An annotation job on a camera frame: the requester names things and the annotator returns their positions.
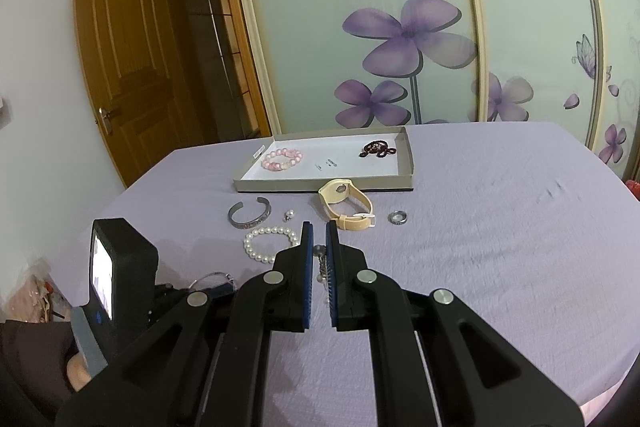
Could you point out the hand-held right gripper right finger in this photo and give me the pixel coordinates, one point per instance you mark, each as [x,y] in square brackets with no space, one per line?
[334,277]

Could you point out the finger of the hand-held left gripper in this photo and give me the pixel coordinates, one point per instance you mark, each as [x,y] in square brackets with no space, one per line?
[167,299]

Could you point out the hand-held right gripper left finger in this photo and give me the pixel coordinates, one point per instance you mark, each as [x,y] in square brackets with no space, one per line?
[306,277]

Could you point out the thin silver bangle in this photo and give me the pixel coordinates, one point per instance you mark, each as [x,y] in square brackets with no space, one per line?
[212,275]

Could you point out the small silver earring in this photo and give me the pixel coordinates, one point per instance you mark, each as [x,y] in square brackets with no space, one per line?
[289,215]

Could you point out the silver cuff bangle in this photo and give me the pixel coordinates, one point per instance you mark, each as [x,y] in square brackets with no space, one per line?
[245,223]

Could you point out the shallow grey cardboard box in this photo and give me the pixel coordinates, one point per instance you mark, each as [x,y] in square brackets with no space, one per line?
[345,147]

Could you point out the person's left forearm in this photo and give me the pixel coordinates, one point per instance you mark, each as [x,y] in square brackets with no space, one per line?
[77,374]

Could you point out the pinkish clutter pile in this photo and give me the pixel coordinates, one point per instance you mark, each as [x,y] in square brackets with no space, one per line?
[30,302]

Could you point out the purple sheet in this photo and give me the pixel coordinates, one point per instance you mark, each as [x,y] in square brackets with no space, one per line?
[475,257]

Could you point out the wooden door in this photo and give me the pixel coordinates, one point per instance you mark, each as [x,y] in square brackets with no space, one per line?
[130,57]

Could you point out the red object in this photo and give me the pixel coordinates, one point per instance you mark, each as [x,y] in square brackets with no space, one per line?
[635,190]

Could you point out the wardrobe door butterfly print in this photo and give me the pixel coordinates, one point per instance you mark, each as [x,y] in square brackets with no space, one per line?
[530,7]

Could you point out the white wall switch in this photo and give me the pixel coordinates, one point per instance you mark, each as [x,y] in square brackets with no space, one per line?
[3,114]

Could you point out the wooden door frame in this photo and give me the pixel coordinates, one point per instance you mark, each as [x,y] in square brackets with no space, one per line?
[239,52]

